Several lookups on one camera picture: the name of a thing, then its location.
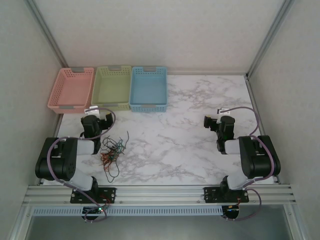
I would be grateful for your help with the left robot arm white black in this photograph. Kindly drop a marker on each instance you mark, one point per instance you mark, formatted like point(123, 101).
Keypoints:
point(60, 160)

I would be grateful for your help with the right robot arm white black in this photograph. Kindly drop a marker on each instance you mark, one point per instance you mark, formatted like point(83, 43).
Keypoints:
point(260, 160)

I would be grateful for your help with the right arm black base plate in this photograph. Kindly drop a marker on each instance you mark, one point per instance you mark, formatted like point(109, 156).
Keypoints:
point(212, 195)

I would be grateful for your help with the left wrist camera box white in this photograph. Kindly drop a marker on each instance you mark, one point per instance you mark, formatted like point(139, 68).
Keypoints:
point(91, 110)

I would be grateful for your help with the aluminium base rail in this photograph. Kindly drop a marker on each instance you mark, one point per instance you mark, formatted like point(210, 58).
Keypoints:
point(160, 193)

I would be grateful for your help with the blue plastic basket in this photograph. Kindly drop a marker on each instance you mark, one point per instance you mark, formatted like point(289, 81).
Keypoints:
point(148, 87)

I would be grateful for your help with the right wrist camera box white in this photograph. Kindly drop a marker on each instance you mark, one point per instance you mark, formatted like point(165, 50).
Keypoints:
point(223, 111)

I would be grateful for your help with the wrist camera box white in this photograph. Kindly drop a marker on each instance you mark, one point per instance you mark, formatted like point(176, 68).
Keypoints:
point(91, 110)
point(223, 111)

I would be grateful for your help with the aluminium frame post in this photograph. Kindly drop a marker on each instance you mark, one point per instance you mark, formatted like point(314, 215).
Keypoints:
point(48, 32)
point(271, 32)

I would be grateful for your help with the green plastic basket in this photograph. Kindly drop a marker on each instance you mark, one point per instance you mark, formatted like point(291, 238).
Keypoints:
point(111, 86)

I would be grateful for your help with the pink plastic basket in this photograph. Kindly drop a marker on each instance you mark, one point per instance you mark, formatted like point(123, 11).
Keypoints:
point(71, 87)

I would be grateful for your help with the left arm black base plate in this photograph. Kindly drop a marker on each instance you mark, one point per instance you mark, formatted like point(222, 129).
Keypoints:
point(110, 195)

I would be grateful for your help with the controller circuit board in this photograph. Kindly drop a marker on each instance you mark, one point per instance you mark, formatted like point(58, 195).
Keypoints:
point(232, 208)
point(92, 210)

